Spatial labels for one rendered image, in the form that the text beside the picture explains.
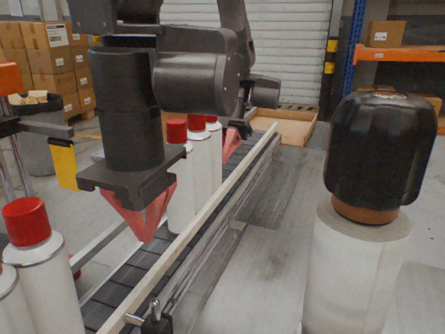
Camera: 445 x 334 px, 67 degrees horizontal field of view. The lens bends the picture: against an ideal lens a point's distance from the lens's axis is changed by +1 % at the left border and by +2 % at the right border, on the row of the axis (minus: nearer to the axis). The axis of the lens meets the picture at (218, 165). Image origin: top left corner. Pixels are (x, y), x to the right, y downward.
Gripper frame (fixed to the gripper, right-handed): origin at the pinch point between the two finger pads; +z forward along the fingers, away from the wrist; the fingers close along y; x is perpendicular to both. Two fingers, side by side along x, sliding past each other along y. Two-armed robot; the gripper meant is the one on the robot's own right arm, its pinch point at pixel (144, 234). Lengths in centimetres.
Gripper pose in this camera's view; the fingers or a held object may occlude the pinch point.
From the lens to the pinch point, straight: 38.5
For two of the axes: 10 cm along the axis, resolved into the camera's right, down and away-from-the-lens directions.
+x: -9.3, -1.5, 3.4
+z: 0.1, 9.1, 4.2
